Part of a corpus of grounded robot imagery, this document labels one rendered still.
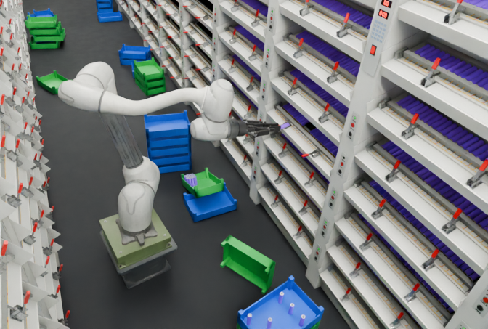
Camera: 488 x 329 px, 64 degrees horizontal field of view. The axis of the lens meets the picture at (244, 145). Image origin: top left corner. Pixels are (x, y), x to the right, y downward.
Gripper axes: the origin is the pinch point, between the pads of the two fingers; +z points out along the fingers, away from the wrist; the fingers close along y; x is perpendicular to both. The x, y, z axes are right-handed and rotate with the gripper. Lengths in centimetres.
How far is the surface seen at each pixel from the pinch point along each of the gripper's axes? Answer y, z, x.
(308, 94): 3.8, 18.0, -15.9
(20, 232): -34, -106, 14
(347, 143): -35.1, 12.6, -13.6
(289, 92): 10.8, 11.5, -13.4
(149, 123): 101, -28, 59
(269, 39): 35.2, 7.4, -31.0
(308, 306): -63, 1, 53
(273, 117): 23.2, 16.1, 8.2
